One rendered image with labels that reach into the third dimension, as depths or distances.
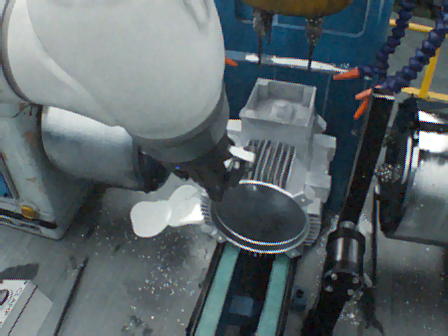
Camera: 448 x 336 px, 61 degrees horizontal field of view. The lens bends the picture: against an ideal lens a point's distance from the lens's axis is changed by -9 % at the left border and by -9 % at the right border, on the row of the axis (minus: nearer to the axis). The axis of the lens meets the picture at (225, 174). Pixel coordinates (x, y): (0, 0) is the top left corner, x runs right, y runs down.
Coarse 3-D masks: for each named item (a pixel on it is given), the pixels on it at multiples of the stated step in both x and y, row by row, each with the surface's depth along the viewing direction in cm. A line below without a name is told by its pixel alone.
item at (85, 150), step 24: (48, 120) 70; (72, 120) 67; (48, 144) 72; (72, 144) 69; (96, 144) 67; (120, 144) 66; (72, 168) 72; (96, 168) 70; (120, 168) 69; (144, 168) 71; (144, 192) 75
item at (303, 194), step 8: (240, 112) 74; (320, 120) 71; (312, 128) 71; (320, 128) 71; (304, 184) 59; (296, 192) 59; (304, 192) 58; (312, 192) 59; (296, 200) 59; (304, 200) 59; (312, 200) 58; (216, 232) 69; (224, 240) 69; (296, 248) 66
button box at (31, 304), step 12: (0, 288) 49; (12, 288) 48; (24, 288) 47; (36, 288) 48; (12, 300) 46; (24, 300) 46; (36, 300) 48; (48, 300) 49; (0, 312) 45; (12, 312) 44; (24, 312) 46; (36, 312) 47; (48, 312) 49; (0, 324) 43; (12, 324) 44; (24, 324) 45; (36, 324) 47
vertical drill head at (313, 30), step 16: (256, 0) 53; (272, 0) 52; (288, 0) 51; (304, 0) 51; (320, 0) 51; (336, 0) 52; (352, 0) 55; (256, 16) 57; (304, 16) 53; (320, 16) 54; (256, 32) 59; (320, 32) 56
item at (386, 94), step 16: (384, 96) 47; (368, 112) 49; (384, 112) 48; (368, 128) 50; (384, 128) 50; (368, 144) 52; (368, 160) 54; (352, 176) 56; (368, 176) 55; (352, 192) 58; (352, 208) 60; (336, 224) 65; (352, 224) 62
